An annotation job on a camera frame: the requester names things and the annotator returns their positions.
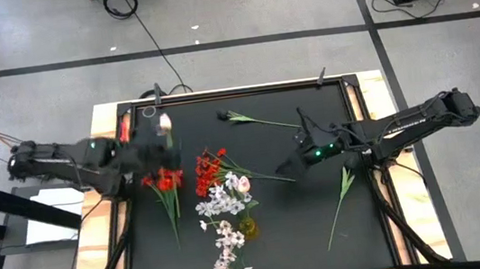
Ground black floor cable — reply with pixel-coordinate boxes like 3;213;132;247
102;0;195;103

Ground pink tulip with green stem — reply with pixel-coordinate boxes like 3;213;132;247
156;112;178;152
235;175;257;226

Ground white board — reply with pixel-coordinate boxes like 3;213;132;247
19;184;91;247

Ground pinkish white flower bunch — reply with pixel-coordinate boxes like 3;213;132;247
198;214;256;269

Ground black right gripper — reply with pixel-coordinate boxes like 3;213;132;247
270;121;354;181

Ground small red object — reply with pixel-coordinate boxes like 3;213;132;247
117;119;132;145

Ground black table clamp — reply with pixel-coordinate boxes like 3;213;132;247
151;81;165;107
313;66;330;88

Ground green leaf stem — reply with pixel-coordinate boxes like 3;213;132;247
317;164;365;252

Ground dark tulip with green stem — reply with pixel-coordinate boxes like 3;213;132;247
215;99;303;139

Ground red flower bunch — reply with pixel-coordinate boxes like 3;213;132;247
189;137;298;200
138;163;193;255

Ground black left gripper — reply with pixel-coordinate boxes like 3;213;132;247
112;134;184;176

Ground wooden table board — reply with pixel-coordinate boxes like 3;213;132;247
49;62;456;269

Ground orange and yellow cables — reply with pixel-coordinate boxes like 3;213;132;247
0;126;25;152

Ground clear glass vase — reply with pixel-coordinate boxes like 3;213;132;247
140;104;158;120

